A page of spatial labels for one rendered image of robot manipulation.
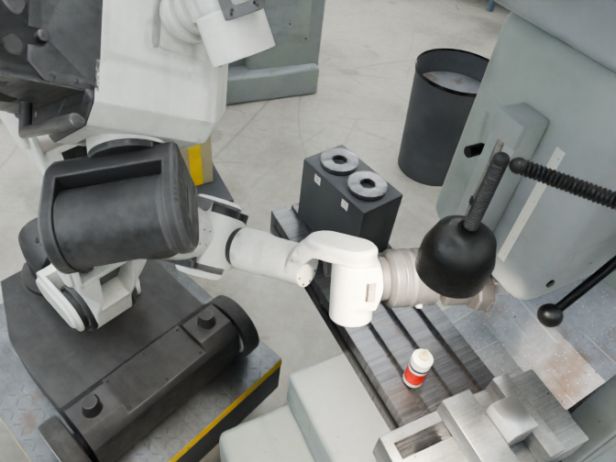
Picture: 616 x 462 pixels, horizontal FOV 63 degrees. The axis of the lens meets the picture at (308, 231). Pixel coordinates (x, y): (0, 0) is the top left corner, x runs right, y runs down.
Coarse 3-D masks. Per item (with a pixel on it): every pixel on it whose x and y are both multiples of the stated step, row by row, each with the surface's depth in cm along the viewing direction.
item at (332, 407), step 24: (336, 360) 112; (312, 384) 107; (336, 384) 108; (360, 384) 108; (312, 408) 103; (336, 408) 104; (360, 408) 104; (312, 432) 104; (336, 432) 100; (360, 432) 101; (384, 432) 101; (336, 456) 97; (360, 456) 97
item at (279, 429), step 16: (272, 416) 114; (288, 416) 114; (224, 432) 111; (240, 432) 111; (256, 432) 111; (272, 432) 111; (288, 432) 112; (224, 448) 109; (240, 448) 108; (256, 448) 108; (272, 448) 109; (288, 448) 109; (304, 448) 109
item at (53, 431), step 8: (56, 416) 122; (40, 424) 122; (48, 424) 119; (56, 424) 119; (64, 424) 121; (40, 432) 118; (48, 432) 117; (56, 432) 117; (64, 432) 117; (48, 440) 116; (56, 440) 116; (64, 440) 116; (72, 440) 116; (56, 448) 115; (64, 448) 115; (72, 448) 116; (80, 448) 116; (64, 456) 114; (72, 456) 115; (80, 456) 116; (88, 456) 118
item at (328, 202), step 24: (312, 168) 117; (336, 168) 115; (360, 168) 118; (312, 192) 121; (336, 192) 112; (360, 192) 109; (384, 192) 110; (312, 216) 125; (336, 216) 116; (360, 216) 108; (384, 216) 113; (384, 240) 121
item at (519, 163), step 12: (516, 168) 40; (528, 168) 39; (540, 168) 39; (540, 180) 39; (552, 180) 39; (564, 180) 39; (576, 180) 39; (576, 192) 39; (588, 192) 38; (600, 192) 38; (612, 192) 38; (612, 204) 38
